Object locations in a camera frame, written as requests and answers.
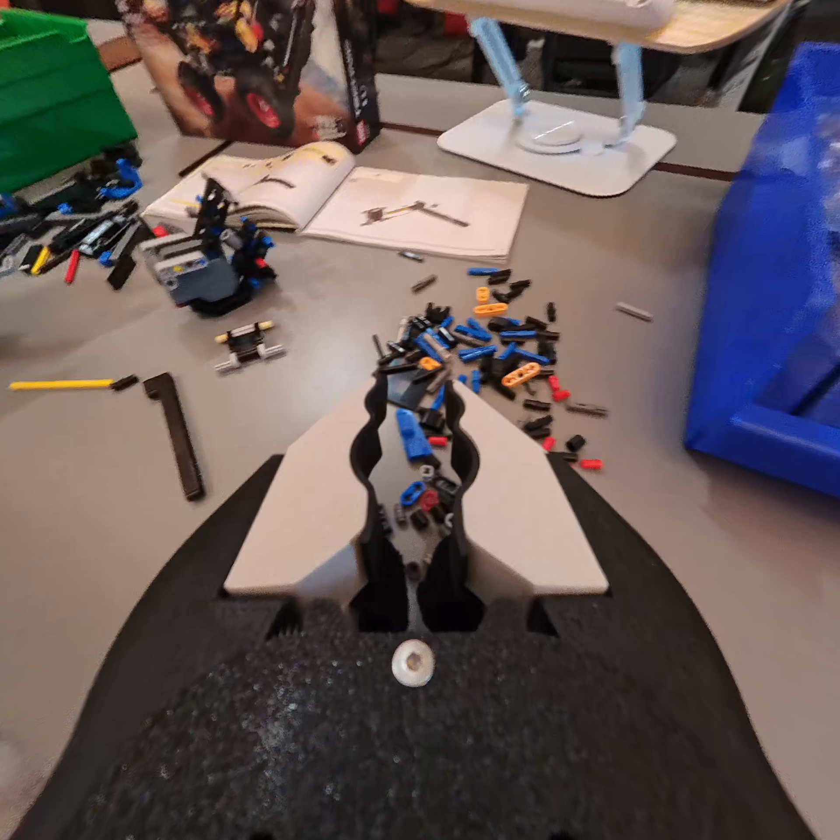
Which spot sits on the lego set cardboard box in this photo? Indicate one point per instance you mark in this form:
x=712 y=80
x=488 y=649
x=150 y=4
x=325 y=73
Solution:
x=315 y=79

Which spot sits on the partly built lego model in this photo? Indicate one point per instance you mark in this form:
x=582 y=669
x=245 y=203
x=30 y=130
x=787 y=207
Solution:
x=197 y=275

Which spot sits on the white stand with blue arms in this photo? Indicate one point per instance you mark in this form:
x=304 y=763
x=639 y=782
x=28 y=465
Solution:
x=590 y=170

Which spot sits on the green plastic bin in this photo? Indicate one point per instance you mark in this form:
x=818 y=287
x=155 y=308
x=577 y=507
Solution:
x=52 y=98

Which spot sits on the blue plastic bin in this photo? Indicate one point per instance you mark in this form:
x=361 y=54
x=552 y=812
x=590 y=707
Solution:
x=754 y=295

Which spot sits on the dark grey lego pin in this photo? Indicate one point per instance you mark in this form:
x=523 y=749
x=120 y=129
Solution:
x=409 y=255

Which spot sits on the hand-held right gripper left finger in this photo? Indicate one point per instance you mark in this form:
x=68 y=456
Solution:
x=295 y=512

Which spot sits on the black lego pin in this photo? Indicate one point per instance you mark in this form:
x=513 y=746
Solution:
x=424 y=283

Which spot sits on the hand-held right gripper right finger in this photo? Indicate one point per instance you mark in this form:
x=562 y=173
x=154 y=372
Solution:
x=531 y=512

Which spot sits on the pile of small lego connectors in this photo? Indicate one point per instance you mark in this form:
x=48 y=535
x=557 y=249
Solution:
x=525 y=375

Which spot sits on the yellow lego axle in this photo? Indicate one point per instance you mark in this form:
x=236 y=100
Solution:
x=59 y=384

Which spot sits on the small black white lego assembly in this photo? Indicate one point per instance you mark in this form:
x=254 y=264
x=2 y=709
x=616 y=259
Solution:
x=246 y=341

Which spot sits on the black lego axle connector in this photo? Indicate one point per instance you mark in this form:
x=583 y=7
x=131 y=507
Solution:
x=124 y=382

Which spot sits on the white lego instruction booklet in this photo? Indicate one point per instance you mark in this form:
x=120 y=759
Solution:
x=426 y=210

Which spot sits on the black angled lego beam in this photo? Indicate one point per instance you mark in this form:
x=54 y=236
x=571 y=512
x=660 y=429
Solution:
x=180 y=446

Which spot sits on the pile of black lego beams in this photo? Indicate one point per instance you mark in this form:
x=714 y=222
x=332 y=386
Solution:
x=98 y=229

